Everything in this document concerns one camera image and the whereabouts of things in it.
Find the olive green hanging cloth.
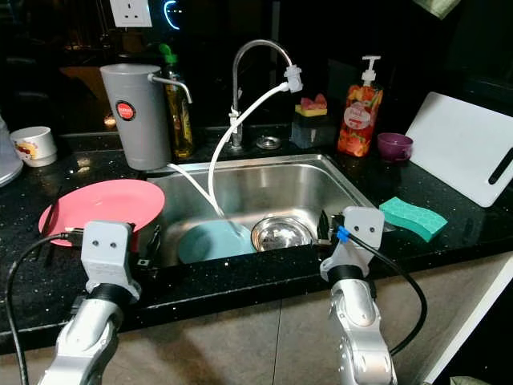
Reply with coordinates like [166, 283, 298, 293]
[413, 0, 462, 20]

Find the orange pump soap bottle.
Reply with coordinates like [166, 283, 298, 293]
[337, 55, 384, 159]

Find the white faucet filter head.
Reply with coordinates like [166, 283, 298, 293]
[284, 64, 305, 93]

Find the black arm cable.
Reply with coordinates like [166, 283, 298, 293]
[6, 227, 86, 385]
[335, 226, 428, 359]

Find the oil bottle with green cap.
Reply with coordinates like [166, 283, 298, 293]
[159, 44, 196, 160]

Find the chrome gooseneck faucet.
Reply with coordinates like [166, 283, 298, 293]
[229, 38, 296, 152]

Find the green wavy sponge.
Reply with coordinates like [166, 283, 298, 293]
[378, 197, 449, 244]

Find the stainless steel bowl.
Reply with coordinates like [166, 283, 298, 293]
[250, 215, 315, 253]

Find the stainless steel sink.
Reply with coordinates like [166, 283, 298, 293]
[148, 152, 379, 266]

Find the thick white hose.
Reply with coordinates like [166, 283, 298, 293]
[206, 80, 289, 217]

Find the pink plate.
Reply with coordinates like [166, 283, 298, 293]
[38, 179, 166, 248]

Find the white cutting board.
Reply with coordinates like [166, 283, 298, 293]
[405, 91, 513, 209]

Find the blue glowing ring light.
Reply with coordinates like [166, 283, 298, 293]
[163, 0, 181, 31]

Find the clear plastic container stack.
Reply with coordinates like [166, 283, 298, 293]
[0, 120, 23, 187]

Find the white wall socket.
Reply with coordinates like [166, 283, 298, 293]
[111, 0, 153, 29]

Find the purple cup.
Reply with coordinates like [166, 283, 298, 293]
[377, 132, 414, 163]

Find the black sponge holder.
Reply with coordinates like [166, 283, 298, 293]
[291, 115, 337, 151]

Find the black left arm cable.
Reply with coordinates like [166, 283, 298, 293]
[6, 227, 86, 385]

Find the grey water filter canister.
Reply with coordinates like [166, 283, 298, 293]
[100, 64, 194, 172]

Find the yellow and red sponge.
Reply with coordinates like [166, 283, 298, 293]
[295, 93, 329, 119]

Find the white printed cup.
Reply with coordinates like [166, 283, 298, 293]
[10, 126, 58, 168]

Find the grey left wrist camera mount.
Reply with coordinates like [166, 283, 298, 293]
[82, 221, 136, 294]

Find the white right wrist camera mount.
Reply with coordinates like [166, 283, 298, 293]
[319, 207, 385, 282]

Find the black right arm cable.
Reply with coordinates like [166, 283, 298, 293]
[335, 226, 428, 359]

